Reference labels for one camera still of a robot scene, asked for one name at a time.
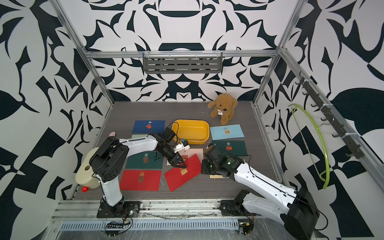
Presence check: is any pink envelope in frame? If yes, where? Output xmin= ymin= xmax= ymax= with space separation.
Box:
xmin=178 ymin=149 xmax=204 ymax=162

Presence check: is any cream yellow envelope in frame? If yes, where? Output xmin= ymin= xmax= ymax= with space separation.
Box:
xmin=210 ymin=175 xmax=228 ymax=179

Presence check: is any red envelope with gold seal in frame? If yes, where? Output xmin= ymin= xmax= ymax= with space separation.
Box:
xmin=165 ymin=154 xmax=202 ymax=192

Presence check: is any dark green envelope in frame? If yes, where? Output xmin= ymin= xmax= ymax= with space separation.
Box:
xmin=212 ymin=140 xmax=248 ymax=156
xmin=125 ymin=151 xmax=164 ymax=170

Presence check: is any yellow plastic storage box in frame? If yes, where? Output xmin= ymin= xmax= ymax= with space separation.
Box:
xmin=172 ymin=120 xmax=210 ymax=145

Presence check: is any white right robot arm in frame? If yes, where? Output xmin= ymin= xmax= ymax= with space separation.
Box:
xmin=202 ymin=144 xmax=320 ymax=240

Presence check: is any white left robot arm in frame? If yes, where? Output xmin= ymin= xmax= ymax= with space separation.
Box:
xmin=89 ymin=128 xmax=190 ymax=208

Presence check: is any light green envelope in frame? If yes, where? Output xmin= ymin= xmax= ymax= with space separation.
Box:
xmin=131 ymin=134 xmax=147 ymax=139

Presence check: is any dark blue envelope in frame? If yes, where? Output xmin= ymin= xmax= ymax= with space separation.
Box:
xmin=132 ymin=120 xmax=166 ymax=134

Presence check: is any light blue envelope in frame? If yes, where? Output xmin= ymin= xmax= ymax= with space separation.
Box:
xmin=210 ymin=125 xmax=245 ymax=141

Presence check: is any red envelope left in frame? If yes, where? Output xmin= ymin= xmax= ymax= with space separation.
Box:
xmin=120 ymin=170 xmax=162 ymax=192

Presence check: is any brown plush dog toy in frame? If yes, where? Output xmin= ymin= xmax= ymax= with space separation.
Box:
xmin=208 ymin=94 xmax=238 ymax=125

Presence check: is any grey perforated metal shelf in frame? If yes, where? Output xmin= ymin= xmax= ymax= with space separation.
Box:
xmin=143 ymin=51 xmax=224 ymax=74

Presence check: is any green hoop hanger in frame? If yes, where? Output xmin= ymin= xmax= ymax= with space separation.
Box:
xmin=289 ymin=104 xmax=331 ymax=190

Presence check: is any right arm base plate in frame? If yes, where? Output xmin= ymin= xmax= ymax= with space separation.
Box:
xmin=219 ymin=190 xmax=252 ymax=217

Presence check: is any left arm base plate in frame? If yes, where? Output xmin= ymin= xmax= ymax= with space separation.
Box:
xmin=97 ymin=199 xmax=141 ymax=219

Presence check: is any black connector block with cables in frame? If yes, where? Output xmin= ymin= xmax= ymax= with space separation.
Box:
xmin=104 ymin=217 xmax=133 ymax=237

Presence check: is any white slotted cable duct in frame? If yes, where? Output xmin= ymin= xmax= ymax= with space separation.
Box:
xmin=60 ymin=219 xmax=240 ymax=232

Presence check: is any black hook rail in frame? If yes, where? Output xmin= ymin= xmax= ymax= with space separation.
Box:
xmin=297 ymin=71 xmax=365 ymax=159

